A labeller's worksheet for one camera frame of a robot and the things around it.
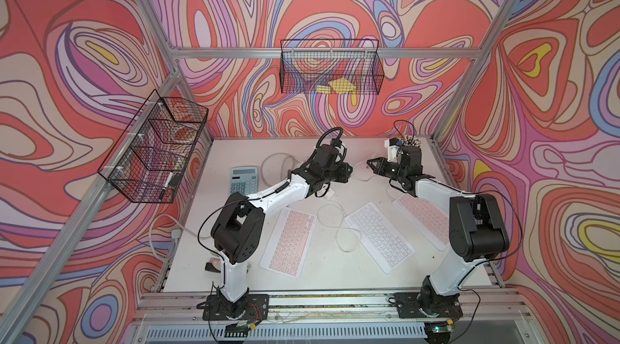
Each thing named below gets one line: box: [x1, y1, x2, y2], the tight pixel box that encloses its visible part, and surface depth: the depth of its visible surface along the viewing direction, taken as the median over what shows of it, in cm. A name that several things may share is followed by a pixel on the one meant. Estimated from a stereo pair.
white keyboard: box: [343, 201, 416, 274], surface depth 89 cm
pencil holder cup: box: [402, 134, 422, 147], surface depth 95 cm
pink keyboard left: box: [259, 207, 318, 279], surface depth 88 cm
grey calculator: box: [229, 166, 259, 197], surface depth 104 cm
